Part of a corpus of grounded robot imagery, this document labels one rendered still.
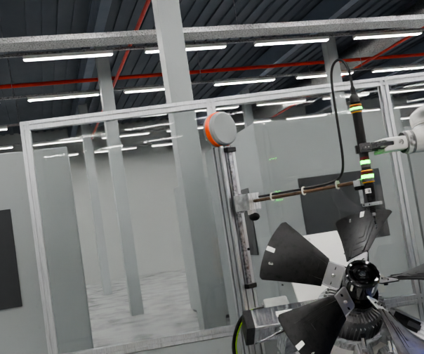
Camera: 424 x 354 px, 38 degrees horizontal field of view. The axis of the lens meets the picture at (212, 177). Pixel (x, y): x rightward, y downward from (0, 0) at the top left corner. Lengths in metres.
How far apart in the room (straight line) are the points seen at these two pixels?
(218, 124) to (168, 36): 3.94
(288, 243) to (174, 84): 4.35
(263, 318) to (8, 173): 1.97
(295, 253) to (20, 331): 1.92
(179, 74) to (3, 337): 3.66
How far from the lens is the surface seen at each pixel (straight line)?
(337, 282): 2.25
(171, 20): 6.66
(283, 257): 2.26
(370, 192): 2.24
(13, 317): 3.68
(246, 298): 2.71
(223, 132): 2.72
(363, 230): 2.38
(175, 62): 6.52
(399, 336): 2.11
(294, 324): 2.06
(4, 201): 3.68
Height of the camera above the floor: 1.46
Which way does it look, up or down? 5 degrees up
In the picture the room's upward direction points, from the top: 9 degrees counter-clockwise
